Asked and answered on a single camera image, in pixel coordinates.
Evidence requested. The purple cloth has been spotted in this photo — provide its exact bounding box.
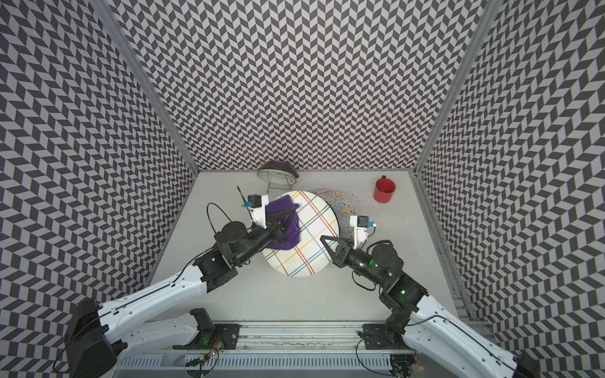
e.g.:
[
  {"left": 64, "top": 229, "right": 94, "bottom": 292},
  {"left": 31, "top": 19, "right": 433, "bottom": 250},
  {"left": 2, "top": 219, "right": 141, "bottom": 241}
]
[{"left": 264, "top": 195, "right": 300, "bottom": 250}]

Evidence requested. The white plaid round plate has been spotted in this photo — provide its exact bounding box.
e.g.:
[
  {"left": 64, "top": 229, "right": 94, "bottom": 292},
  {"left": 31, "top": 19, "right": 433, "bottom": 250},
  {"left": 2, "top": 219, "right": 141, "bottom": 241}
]
[{"left": 262, "top": 191, "right": 340, "bottom": 278}]

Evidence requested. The colourful speckled round plate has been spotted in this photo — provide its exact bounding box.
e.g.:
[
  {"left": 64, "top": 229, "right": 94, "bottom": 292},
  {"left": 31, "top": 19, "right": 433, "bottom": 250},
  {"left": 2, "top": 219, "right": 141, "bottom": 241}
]
[{"left": 318, "top": 190, "right": 357, "bottom": 240}]

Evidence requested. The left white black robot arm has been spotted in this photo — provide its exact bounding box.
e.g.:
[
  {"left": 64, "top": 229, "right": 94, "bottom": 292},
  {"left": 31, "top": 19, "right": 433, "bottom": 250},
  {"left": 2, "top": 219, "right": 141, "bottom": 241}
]
[{"left": 65, "top": 210, "right": 298, "bottom": 377}]

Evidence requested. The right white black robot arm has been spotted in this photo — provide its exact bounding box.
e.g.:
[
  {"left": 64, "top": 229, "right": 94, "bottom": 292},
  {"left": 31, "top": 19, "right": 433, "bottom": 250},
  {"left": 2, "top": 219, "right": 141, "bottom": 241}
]
[{"left": 321, "top": 236, "right": 540, "bottom": 377}]

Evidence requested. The red mug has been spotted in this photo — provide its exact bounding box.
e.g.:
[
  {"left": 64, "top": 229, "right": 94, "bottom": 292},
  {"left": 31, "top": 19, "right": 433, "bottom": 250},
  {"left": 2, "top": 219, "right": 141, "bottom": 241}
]
[{"left": 373, "top": 175, "right": 396, "bottom": 204}]

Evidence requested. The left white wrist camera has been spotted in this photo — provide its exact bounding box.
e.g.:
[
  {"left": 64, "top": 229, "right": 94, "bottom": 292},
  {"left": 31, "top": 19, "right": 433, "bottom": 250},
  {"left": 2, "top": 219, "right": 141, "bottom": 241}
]
[{"left": 244, "top": 195, "right": 269, "bottom": 228}]

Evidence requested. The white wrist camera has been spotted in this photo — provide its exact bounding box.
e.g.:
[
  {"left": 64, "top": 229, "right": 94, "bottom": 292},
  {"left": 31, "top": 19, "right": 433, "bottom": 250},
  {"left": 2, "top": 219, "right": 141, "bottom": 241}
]
[
  {"left": 244, "top": 195, "right": 269, "bottom": 228},
  {"left": 349, "top": 215, "right": 376, "bottom": 249}
]

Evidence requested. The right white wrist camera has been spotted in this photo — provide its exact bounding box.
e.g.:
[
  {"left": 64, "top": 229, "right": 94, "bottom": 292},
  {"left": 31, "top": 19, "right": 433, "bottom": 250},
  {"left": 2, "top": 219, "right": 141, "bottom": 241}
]
[{"left": 349, "top": 215, "right": 376, "bottom": 249}]

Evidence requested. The round mirror on wire stand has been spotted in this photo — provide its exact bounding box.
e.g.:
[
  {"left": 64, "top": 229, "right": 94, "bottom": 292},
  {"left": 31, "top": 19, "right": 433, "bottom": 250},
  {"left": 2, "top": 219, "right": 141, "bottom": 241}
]
[{"left": 257, "top": 161, "right": 299, "bottom": 192}]

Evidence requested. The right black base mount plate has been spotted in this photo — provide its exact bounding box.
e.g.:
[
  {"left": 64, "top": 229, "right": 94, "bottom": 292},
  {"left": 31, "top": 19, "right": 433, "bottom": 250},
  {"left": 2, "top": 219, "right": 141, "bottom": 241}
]
[{"left": 362, "top": 323, "right": 411, "bottom": 351}]

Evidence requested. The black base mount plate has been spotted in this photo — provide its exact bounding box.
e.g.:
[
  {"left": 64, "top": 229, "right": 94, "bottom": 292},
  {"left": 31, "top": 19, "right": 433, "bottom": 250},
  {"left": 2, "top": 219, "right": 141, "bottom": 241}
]
[
  {"left": 172, "top": 324, "right": 241, "bottom": 351},
  {"left": 362, "top": 323, "right": 411, "bottom": 351}
]

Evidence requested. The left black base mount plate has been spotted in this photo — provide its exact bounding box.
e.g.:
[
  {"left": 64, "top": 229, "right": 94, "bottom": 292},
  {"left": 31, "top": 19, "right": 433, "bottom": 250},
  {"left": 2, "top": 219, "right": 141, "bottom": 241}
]
[{"left": 172, "top": 324, "right": 241, "bottom": 351}]

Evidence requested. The aluminium front rail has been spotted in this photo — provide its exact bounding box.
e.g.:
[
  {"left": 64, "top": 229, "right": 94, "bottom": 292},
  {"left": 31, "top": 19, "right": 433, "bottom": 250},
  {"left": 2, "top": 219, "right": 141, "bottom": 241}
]
[{"left": 106, "top": 320, "right": 497, "bottom": 355}]

